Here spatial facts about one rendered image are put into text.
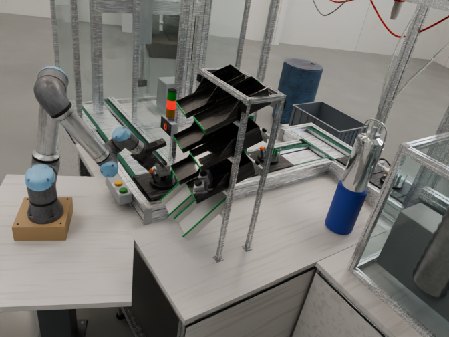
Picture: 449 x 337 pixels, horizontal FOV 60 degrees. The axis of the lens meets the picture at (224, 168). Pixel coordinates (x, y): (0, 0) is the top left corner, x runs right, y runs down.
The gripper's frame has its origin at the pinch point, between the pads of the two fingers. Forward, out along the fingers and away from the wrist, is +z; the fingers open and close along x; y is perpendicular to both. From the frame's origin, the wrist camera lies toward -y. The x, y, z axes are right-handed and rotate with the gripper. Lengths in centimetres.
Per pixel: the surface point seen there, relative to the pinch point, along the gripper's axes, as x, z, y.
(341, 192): 60, 47, -54
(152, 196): 9.9, -0.2, 15.1
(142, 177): -8.3, 1.5, 13.4
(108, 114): -101, 15, 7
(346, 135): -31, 153, -122
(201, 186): 47, -19, -7
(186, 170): 27.0, -12.7, -7.0
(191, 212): 36.6, -0.9, 5.0
